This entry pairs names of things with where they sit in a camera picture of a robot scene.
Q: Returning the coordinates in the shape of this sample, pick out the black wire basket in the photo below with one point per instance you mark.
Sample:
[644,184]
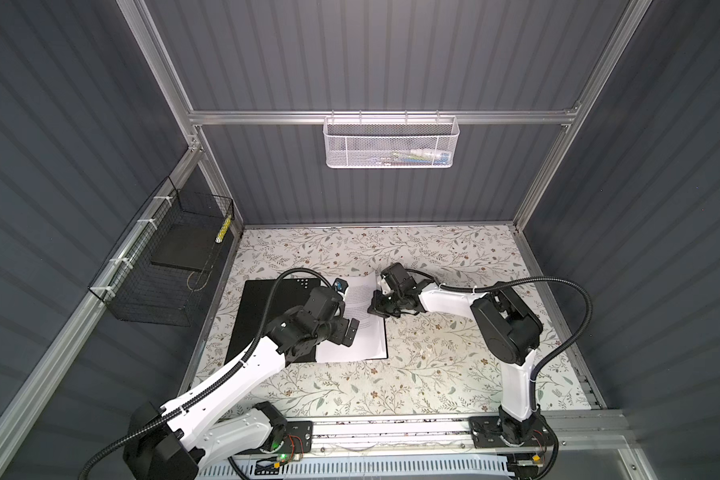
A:
[134,290]

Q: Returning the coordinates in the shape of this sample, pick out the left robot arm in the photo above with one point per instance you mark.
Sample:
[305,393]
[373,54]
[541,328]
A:
[216,396]

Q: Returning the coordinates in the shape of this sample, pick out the white wire mesh basket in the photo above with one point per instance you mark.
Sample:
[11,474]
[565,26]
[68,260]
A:
[350,139]

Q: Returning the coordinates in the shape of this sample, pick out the black pad in basket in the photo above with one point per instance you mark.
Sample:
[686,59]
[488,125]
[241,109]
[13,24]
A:
[186,247]

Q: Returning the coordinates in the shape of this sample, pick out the black clip folder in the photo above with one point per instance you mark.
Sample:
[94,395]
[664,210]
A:
[291,292]

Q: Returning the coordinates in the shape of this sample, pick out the pens in white basket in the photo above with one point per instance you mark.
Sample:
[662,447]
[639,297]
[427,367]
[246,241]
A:
[413,158]

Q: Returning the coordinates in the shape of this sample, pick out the printed paper sheet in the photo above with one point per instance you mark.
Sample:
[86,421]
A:
[370,342]

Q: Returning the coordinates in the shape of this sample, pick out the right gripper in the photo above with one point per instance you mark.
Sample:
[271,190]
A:
[375,306]

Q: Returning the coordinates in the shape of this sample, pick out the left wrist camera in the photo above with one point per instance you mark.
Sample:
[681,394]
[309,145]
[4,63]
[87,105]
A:
[341,286]

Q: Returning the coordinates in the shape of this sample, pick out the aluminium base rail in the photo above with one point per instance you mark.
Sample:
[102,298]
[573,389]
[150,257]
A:
[421,443]

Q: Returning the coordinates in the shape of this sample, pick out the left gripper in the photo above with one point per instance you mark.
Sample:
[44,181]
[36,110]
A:
[339,334]

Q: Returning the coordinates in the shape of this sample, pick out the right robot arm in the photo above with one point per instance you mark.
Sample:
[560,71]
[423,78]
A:
[509,328]

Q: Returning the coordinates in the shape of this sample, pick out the yellow marker pen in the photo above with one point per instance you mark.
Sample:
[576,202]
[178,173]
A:
[223,230]

